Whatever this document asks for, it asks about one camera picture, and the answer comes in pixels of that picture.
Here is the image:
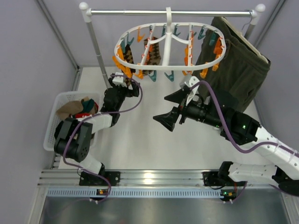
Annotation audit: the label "teal sock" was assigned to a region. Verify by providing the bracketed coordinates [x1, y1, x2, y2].
[81, 99, 96, 114]

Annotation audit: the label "red sock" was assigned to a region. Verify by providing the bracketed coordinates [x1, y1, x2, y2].
[73, 113, 92, 119]

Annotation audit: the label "brown striped sock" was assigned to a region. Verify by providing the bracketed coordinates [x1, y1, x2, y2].
[56, 101, 83, 120]

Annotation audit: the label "white oval clip hanger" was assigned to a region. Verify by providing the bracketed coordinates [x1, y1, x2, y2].
[113, 7, 226, 79]

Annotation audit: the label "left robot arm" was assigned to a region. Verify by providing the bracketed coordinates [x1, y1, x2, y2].
[54, 74, 143, 186]

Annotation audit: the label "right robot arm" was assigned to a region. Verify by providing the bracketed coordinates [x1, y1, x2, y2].
[153, 87, 299, 196]

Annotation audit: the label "white hanger with metal hook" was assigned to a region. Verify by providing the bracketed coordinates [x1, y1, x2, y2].
[219, 4, 270, 64]

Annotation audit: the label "brown argyle sock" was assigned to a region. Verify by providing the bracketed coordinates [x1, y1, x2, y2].
[142, 37, 161, 76]
[122, 44, 135, 91]

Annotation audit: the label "olive green shorts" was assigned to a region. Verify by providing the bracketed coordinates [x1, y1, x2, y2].
[203, 17, 271, 112]

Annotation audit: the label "white laundry basket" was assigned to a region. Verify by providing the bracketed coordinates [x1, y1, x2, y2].
[43, 91, 102, 152]

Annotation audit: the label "white metal clothes rack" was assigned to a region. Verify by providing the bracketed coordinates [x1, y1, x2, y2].
[78, 1, 267, 89]

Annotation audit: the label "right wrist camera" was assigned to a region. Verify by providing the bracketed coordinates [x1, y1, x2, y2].
[179, 74, 199, 105]

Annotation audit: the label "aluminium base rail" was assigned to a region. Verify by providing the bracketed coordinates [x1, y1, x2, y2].
[37, 168, 292, 199]

